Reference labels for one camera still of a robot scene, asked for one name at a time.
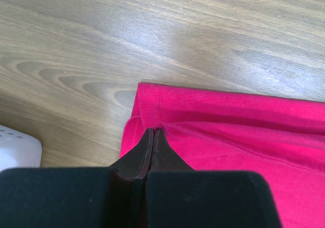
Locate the white laundry basket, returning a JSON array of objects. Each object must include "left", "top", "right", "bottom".
[{"left": 0, "top": 125, "right": 42, "bottom": 171}]

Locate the magenta t shirt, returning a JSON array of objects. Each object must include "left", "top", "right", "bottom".
[{"left": 120, "top": 83, "right": 324, "bottom": 227}]

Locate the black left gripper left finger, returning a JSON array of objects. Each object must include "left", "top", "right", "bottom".
[{"left": 1, "top": 128, "right": 154, "bottom": 227}]

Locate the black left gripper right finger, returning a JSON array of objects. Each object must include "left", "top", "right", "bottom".
[{"left": 146, "top": 129, "right": 281, "bottom": 227}]

